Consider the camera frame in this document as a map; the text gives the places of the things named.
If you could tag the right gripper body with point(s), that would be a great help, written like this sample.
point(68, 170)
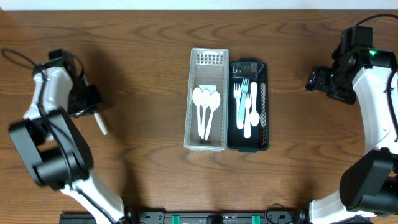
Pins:
point(336, 86)

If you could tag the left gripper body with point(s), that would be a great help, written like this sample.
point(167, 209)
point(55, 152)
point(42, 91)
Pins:
point(81, 99)

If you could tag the white plastic spoon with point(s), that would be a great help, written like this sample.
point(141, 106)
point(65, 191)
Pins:
point(206, 96)
point(197, 100)
point(214, 103)
point(100, 123)

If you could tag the white plastic fork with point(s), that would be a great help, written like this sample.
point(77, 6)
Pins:
point(247, 123)
point(244, 90)
point(237, 95)
point(254, 115)

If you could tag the white plastic fork top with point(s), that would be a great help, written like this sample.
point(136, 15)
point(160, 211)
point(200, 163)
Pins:
point(237, 95)

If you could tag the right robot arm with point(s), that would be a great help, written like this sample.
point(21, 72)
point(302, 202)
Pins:
point(368, 76)

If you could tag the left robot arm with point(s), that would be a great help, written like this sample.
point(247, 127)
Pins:
point(51, 146)

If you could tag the black plastic basket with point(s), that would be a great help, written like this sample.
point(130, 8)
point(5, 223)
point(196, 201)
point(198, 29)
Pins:
point(255, 71)

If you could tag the clear plastic basket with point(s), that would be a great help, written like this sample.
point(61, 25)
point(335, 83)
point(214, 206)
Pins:
point(208, 70)

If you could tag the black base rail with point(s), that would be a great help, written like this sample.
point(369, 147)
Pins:
point(277, 215)

